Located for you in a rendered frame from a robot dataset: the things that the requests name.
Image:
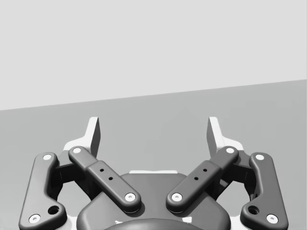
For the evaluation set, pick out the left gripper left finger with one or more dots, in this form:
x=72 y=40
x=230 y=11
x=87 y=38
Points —
x=105 y=176

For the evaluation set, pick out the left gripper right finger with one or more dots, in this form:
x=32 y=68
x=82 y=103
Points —
x=204 y=175

